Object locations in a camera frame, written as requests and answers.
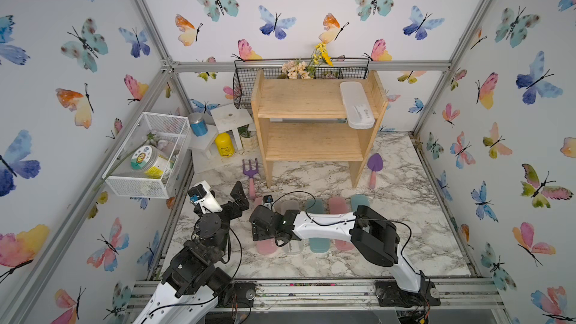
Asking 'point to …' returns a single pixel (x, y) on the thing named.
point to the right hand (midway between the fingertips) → (260, 227)
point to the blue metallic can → (198, 124)
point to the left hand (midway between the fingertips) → (230, 186)
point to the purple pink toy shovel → (375, 163)
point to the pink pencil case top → (264, 247)
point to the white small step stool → (224, 118)
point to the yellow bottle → (225, 145)
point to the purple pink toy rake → (250, 173)
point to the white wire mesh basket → (171, 135)
